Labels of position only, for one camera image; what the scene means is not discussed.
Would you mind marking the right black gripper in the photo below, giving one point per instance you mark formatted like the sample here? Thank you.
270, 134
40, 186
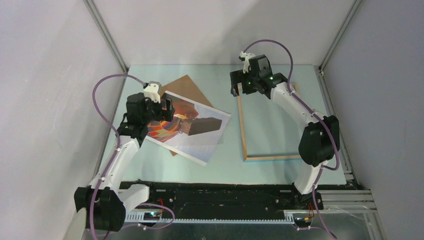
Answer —
234, 79

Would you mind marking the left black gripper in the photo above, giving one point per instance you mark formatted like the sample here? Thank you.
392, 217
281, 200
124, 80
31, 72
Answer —
159, 117

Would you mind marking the colourful printed photo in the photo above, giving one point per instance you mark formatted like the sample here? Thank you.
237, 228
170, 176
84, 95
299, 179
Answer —
194, 130

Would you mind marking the wooden picture frame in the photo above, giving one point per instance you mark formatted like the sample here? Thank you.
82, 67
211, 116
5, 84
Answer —
244, 145

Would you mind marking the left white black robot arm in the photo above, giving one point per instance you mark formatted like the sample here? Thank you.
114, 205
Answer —
105, 205

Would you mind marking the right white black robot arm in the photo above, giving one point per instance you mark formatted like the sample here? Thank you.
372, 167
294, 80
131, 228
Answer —
320, 140

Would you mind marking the brown cardboard backing board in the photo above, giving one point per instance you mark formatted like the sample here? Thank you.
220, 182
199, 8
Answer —
185, 87

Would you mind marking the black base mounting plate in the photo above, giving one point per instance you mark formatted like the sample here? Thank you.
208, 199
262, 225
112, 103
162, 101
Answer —
230, 202

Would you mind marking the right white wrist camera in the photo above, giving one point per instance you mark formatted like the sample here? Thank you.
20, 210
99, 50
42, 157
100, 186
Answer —
245, 58

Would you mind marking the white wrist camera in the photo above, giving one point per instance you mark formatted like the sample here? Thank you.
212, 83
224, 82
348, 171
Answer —
152, 91
245, 58

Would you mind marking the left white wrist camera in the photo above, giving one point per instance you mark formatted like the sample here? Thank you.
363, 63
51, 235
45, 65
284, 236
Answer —
152, 91

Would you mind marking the right aluminium corner post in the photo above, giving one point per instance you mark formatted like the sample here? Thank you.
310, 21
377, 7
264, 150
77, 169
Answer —
354, 8

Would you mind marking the aluminium corner post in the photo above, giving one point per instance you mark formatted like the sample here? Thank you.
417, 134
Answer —
354, 8
106, 34

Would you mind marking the left aluminium corner post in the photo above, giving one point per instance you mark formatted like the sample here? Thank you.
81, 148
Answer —
106, 34

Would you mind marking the aluminium rail front frame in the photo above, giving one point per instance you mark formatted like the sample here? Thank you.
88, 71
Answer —
346, 215

